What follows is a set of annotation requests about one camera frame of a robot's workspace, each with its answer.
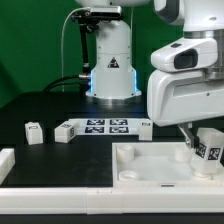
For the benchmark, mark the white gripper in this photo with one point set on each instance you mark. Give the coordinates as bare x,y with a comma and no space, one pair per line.
180,91

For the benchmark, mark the white square table top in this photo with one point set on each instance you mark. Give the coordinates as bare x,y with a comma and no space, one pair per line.
160,164

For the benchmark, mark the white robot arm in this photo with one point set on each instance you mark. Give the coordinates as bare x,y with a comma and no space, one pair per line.
199,18

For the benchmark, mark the white base tag plate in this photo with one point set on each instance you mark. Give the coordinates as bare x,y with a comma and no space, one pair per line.
108,126

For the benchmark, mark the white U-shaped obstacle fence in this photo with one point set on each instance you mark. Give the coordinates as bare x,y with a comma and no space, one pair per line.
111,200

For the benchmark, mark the black camera on stand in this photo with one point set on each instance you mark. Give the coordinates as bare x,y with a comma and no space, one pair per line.
88,20

